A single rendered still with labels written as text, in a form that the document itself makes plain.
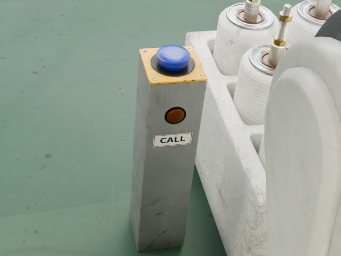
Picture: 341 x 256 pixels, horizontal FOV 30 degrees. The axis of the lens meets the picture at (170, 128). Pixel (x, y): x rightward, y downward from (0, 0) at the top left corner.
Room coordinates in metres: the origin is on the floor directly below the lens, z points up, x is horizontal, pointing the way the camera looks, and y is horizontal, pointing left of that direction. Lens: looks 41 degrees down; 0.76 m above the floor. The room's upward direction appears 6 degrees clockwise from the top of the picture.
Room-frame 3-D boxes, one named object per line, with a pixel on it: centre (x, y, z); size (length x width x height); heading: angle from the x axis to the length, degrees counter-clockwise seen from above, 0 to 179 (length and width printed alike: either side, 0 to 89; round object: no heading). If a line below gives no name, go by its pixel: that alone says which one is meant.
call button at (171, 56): (0.63, 0.01, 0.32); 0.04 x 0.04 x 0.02
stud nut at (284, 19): (0.75, -0.14, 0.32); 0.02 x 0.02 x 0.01; 1
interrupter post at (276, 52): (0.75, -0.14, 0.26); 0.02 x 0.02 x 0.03
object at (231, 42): (0.86, -0.10, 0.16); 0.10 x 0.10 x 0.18
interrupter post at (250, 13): (0.86, -0.10, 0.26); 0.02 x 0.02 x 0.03
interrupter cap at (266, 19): (0.86, -0.10, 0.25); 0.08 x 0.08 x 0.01
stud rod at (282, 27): (0.75, -0.14, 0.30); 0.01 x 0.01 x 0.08
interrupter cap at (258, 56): (0.75, -0.14, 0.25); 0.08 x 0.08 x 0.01
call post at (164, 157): (0.63, 0.01, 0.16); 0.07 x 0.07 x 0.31; 17
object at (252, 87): (0.75, -0.14, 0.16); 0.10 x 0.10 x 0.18
